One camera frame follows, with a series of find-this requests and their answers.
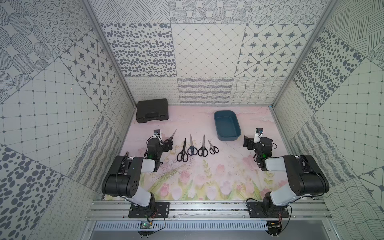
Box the black plastic tool case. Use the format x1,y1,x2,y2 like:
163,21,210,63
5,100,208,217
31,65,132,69
136,99,169,124

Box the white slotted cable duct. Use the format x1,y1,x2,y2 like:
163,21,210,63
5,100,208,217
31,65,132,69
94,220,267,231

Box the black handled steel scissors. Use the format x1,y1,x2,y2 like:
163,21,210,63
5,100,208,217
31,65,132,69
198,135,208,157

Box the right small circuit board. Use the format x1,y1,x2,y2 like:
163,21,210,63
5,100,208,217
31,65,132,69
266,221,282,237

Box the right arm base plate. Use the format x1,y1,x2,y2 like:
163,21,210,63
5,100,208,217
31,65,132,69
245,200,290,219

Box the left green circuit board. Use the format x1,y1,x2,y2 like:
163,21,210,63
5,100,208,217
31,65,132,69
138,221,153,237

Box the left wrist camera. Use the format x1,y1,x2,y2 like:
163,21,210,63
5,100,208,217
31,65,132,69
154,130,163,142

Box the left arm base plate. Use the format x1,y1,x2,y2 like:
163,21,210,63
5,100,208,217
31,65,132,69
129,202,170,219

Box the teal plastic storage box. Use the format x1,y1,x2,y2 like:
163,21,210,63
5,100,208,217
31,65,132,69
214,110,242,142

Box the small black handled scissors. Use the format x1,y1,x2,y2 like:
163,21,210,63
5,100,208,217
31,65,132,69
208,140,219,155

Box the all black scissors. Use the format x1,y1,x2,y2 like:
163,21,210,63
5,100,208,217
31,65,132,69
177,139,189,163

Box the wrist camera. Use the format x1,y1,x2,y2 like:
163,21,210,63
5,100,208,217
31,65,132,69
254,128,264,143
154,130,163,142

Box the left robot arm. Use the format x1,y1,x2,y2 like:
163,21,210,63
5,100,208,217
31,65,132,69
102,138,173,211

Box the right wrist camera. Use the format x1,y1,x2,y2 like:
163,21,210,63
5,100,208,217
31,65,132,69
254,128,264,143

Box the aluminium rail frame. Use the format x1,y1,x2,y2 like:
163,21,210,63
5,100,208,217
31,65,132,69
85,200,332,221

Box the blue handled scissors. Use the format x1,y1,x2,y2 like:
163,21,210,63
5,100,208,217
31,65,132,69
187,134,198,156

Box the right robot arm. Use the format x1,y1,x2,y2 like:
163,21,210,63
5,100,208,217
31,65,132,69
243,136,330,211

